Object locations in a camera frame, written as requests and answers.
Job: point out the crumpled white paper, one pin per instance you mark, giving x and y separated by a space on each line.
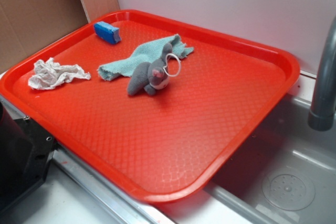
49 74

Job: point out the red plastic tray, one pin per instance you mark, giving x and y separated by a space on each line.
168 146

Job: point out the grey plush bunny toy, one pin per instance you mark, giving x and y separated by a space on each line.
150 77

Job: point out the teal cloth rag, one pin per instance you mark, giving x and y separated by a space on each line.
147 52

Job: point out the blue sponge block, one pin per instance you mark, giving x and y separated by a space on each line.
107 32

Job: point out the grey plastic sink basin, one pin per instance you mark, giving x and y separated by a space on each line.
283 173

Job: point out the grey sink faucet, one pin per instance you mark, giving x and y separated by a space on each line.
322 110

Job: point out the brown cardboard panel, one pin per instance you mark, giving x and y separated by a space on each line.
28 26

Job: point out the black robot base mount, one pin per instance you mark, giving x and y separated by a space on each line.
26 151

